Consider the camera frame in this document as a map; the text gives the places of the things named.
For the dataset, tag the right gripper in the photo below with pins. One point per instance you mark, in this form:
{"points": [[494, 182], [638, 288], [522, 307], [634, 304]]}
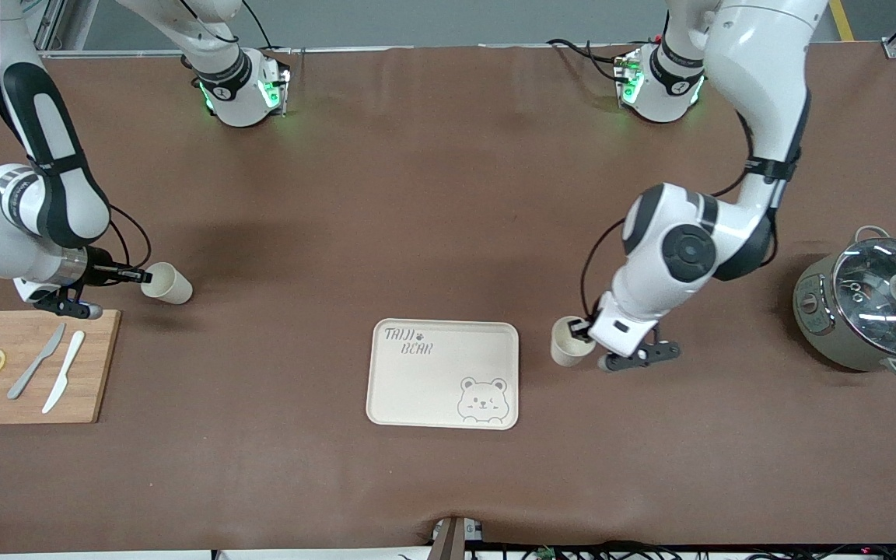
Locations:
{"points": [[100, 273]]}

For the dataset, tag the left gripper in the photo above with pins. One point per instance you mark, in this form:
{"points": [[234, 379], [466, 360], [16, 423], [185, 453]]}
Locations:
{"points": [[581, 330]]}

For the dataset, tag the white plastic cup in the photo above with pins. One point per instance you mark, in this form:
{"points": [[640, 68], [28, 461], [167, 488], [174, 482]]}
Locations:
{"points": [[568, 351], [168, 284]]}

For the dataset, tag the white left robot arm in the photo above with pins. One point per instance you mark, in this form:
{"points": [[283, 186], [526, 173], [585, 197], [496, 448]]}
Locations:
{"points": [[759, 70]]}

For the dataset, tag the cream bear print tray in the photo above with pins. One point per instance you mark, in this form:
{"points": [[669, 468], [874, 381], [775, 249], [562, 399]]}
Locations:
{"points": [[432, 389]]}

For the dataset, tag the bamboo cutting board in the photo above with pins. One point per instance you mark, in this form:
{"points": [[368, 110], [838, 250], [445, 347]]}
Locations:
{"points": [[98, 365]]}

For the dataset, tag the white plastic knife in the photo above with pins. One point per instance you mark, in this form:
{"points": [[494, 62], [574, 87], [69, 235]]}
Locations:
{"points": [[64, 372]]}

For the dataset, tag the grey plastic knife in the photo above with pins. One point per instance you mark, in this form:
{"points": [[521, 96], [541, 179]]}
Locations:
{"points": [[34, 362]]}

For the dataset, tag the brown table cover sheet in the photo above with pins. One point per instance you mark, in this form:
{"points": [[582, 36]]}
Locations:
{"points": [[417, 194]]}

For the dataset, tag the grey-green electric pot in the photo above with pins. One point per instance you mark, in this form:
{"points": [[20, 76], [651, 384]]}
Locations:
{"points": [[821, 334]]}

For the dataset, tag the glass pot lid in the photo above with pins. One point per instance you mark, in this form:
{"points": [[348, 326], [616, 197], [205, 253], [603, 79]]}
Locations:
{"points": [[868, 295]]}

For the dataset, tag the grey table edge mount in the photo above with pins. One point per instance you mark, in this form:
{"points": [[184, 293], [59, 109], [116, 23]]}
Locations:
{"points": [[452, 540]]}

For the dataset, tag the aluminium frame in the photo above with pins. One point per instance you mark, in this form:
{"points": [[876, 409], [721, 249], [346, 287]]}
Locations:
{"points": [[47, 23]]}

